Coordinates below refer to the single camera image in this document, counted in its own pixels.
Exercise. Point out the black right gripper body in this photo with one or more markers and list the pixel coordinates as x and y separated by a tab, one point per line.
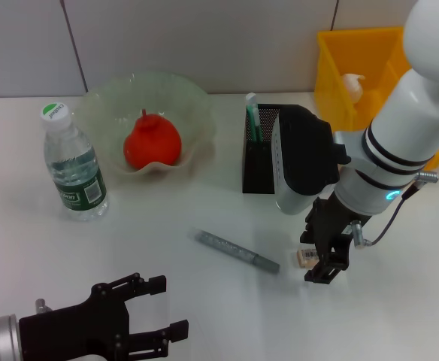
336	225

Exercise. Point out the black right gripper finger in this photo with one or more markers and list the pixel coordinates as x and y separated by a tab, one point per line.
324	272
306	234

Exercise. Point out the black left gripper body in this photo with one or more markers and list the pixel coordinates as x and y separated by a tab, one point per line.
69	331

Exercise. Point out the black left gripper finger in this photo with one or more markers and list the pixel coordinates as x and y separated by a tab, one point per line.
178	330
156	284

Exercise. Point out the beige eraser with barcode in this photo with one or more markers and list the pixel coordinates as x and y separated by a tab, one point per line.
306	256

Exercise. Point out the grey marker pen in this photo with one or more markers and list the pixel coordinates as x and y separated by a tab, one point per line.
234	251

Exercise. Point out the green toothbrush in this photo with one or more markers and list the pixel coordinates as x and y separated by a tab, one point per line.
252	113

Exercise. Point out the clear green-label water bottle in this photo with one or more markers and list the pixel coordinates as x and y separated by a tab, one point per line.
76	176

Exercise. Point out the white paper ball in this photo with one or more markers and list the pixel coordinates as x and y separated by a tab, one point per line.
353	86

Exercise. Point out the red-orange toy orange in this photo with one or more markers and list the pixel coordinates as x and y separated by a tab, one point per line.
152	143

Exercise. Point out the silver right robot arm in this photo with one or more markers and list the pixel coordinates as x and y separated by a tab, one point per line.
411	120

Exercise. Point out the black mesh pen holder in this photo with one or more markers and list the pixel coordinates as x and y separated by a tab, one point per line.
257	169

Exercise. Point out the pale green glass fruit plate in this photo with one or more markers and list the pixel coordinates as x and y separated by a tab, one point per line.
103	101

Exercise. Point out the left gripper silver pin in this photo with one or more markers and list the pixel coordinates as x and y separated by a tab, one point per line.
43	305

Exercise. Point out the yellow plastic storage bin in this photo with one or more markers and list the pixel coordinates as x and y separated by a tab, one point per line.
355	49

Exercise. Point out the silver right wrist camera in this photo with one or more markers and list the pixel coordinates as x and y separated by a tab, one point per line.
306	161

